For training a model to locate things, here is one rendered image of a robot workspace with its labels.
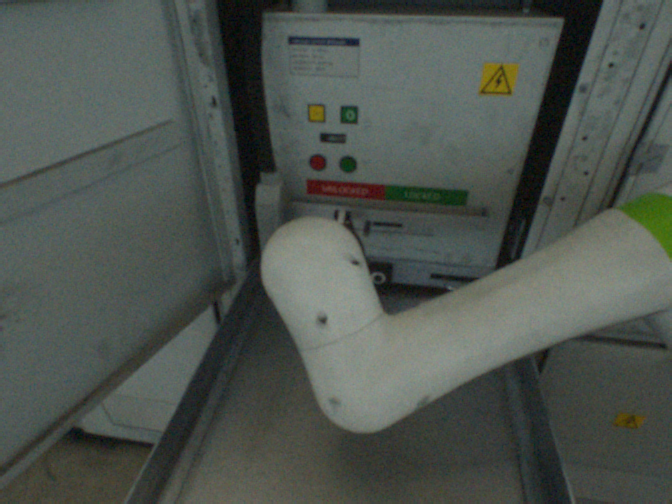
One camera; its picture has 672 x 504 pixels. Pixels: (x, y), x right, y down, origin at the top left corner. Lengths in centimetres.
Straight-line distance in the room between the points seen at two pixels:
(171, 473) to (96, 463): 114
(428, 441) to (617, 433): 70
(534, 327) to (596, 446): 95
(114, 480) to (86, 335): 104
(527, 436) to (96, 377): 73
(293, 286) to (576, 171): 57
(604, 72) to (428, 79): 26
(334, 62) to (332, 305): 49
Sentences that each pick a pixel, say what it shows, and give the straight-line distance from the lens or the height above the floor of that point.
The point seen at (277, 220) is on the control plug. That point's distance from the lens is 79.
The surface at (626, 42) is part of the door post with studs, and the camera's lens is 78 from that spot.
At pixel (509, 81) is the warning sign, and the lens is 79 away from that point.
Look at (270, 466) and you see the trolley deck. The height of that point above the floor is 85.
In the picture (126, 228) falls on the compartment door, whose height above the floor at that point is 110.
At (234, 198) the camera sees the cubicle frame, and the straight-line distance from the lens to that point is 88.
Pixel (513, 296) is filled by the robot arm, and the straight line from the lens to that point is 45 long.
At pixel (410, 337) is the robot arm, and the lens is 43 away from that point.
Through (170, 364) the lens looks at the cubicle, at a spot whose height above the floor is 53.
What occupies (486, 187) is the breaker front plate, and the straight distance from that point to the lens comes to 85.
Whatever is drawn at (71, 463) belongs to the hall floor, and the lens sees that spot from 191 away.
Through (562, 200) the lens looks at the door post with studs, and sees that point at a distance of 85.
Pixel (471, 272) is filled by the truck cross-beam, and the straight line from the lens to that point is 94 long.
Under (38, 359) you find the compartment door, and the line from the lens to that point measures 79.
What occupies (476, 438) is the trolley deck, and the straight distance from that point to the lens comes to 76.
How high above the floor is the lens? 148
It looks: 36 degrees down
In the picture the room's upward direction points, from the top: straight up
